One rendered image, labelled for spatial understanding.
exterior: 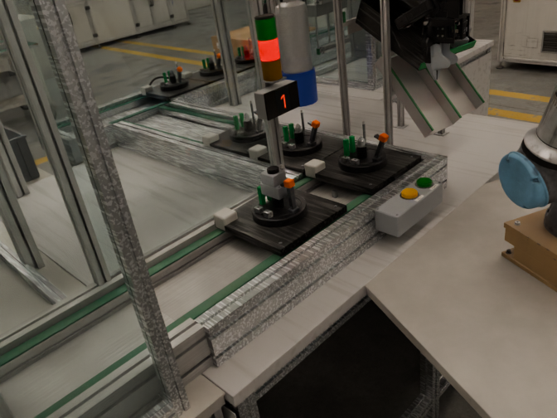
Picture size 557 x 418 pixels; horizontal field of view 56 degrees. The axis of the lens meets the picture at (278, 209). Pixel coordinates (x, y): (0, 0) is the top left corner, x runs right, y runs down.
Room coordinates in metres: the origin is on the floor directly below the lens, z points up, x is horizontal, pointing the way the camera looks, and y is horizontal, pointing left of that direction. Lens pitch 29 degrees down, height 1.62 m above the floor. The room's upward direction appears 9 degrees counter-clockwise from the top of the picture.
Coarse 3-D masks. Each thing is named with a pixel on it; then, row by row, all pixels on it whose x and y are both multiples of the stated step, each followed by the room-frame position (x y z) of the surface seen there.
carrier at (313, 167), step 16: (352, 144) 1.41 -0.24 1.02; (368, 144) 1.50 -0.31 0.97; (320, 160) 1.40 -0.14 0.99; (336, 160) 1.42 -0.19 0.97; (352, 160) 1.33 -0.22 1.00; (368, 160) 1.35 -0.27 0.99; (384, 160) 1.33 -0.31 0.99; (400, 160) 1.36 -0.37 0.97; (416, 160) 1.35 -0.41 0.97; (320, 176) 1.34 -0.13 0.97; (336, 176) 1.32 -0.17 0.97; (352, 176) 1.30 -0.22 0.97; (368, 176) 1.29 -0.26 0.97; (384, 176) 1.27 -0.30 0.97; (368, 192) 1.22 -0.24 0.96
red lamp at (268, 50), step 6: (258, 42) 1.34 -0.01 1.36; (264, 42) 1.32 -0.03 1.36; (270, 42) 1.32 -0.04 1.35; (276, 42) 1.33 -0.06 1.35; (264, 48) 1.32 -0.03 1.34; (270, 48) 1.32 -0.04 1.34; (276, 48) 1.33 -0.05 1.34; (264, 54) 1.32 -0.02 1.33; (270, 54) 1.32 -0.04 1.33; (276, 54) 1.33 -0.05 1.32; (264, 60) 1.32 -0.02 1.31; (270, 60) 1.32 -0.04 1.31
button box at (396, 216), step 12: (432, 180) 1.23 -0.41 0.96; (420, 192) 1.17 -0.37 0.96; (432, 192) 1.17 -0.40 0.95; (384, 204) 1.14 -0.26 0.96; (396, 204) 1.13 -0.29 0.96; (408, 204) 1.12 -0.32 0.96; (420, 204) 1.13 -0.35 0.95; (432, 204) 1.17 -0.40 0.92; (384, 216) 1.10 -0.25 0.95; (396, 216) 1.07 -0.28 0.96; (408, 216) 1.10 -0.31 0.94; (420, 216) 1.13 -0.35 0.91; (384, 228) 1.10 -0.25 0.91; (396, 228) 1.07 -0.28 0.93; (408, 228) 1.10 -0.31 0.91
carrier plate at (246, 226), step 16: (304, 192) 1.25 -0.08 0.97; (240, 208) 1.21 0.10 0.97; (320, 208) 1.15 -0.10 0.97; (336, 208) 1.14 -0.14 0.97; (240, 224) 1.13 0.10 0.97; (256, 224) 1.12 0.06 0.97; (304, 224) 1.08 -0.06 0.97; (320, 224) 1.08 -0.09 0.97; (256, 240) 1.05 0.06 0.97; (272, 240) 1.04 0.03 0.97; (288, 240) 1.02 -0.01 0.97; (304, 240) 1.04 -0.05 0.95
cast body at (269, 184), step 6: (270, 168) 1.16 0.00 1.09; (276, 168) 1.15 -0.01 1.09; (264, 174) 1.15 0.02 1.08; (270, 174) 1.15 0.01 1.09; (276, 174) 1.14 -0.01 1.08; (282, 174) 1.15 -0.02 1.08; (264, 180) 1.15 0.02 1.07; (270, 180) 1.14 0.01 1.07; (276, 180) 1.14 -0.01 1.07; (282, 180) 1.15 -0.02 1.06; (264, 186) 1.16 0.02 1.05; (270, 186) 1.14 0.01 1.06; (276, 186) 1.13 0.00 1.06; (264, 192) 1.16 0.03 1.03; (270, 192) 1.14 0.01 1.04; (276, 192) 1.13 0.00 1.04; (282, 192) 1.13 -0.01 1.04; (276, 198) 1.13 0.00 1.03
